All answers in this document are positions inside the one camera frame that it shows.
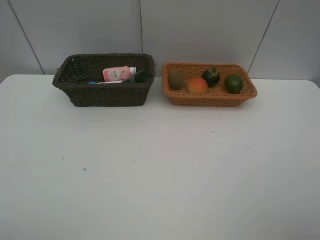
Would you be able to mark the orange wicker basket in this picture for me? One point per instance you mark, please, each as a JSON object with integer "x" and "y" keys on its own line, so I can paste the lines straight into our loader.
{"x": 216, "y": 96}

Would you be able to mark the dark mangosteen fruit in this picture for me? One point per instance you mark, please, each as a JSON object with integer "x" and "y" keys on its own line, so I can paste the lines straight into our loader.
{"x": 211, "y": 76}

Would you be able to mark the brown kiwi fruit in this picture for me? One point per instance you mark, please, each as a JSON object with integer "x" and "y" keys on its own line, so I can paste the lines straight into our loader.
{"x": 176, "y": 79}

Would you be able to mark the pink bottle white cap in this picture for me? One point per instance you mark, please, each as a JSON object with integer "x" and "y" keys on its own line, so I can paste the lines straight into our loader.
{"x": 121, "y": 73}

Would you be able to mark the white marker red caps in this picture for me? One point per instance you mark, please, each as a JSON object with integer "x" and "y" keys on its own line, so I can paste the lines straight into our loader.
{"x": 110, "y": 82}

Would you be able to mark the dark brown wicker basket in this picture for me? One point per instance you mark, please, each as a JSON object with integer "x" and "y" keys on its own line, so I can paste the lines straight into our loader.
{"x": 77, "y": 70}

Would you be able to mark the green lime fruit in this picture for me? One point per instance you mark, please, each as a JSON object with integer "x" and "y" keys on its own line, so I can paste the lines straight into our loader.
{"x": 233, "y": 84}

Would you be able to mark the dark green pump bottle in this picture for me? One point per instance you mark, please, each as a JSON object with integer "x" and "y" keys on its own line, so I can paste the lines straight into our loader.
{"x": 138, "y": 77}

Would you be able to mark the dark grey whiteboard eraser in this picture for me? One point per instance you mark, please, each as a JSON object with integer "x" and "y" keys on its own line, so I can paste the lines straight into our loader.
{"x": 92, "y": 82}

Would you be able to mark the orange peach fruit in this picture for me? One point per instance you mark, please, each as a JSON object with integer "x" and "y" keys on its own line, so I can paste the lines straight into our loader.
{"x": 197, "y": 85}

